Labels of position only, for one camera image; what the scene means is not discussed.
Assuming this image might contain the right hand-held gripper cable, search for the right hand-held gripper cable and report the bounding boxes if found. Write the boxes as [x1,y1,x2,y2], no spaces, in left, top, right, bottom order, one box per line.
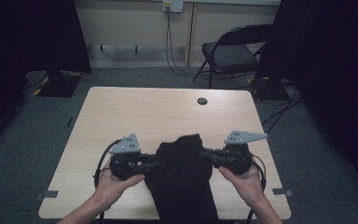
[244,153,269,224]

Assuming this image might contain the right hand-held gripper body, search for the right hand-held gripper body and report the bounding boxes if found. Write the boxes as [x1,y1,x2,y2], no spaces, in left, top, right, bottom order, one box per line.
[221,129,269,176]

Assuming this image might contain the black curtain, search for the black curtain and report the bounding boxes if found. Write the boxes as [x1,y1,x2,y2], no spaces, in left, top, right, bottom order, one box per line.
[0,0,93,157]
[256,0,358,200]

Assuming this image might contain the black stand base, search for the black stand base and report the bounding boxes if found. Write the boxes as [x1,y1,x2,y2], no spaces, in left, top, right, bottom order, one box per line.
[36,69,84,98]
[249,76,291,102]

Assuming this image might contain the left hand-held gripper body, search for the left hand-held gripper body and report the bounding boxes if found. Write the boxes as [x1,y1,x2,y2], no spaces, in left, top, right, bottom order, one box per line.
[107,133,145,182]

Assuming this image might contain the black folding chair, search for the black folding chair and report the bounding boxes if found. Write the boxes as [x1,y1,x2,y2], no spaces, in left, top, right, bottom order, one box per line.
[193,23,275,90]

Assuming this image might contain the person's right hand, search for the person's right hand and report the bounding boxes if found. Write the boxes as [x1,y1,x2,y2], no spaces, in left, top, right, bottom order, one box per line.
[218,162,268,209]

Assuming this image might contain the black floor cables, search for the black floor cables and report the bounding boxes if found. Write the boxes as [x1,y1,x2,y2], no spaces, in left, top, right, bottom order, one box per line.
[260,83,304,136]

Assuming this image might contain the white wall socket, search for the white wall socket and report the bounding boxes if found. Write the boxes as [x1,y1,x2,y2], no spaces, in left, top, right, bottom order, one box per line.
[162,0,185,14]

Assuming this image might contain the grey tape strip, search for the grey tape strip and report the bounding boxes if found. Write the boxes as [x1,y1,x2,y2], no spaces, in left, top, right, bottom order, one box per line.
[34,189,60,201]
[271,187,294,198]

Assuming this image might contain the black pants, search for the black pants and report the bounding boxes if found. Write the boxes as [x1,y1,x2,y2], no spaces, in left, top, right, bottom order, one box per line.
[144,133,221,224]

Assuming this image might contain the person's left hand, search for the person's left hand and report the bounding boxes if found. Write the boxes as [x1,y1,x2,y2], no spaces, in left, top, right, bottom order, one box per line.
[93,158,146,213]

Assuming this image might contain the black wall socket cable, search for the black wall socket cable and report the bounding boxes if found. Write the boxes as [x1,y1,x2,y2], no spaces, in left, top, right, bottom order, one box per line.
[165,10,213,78]

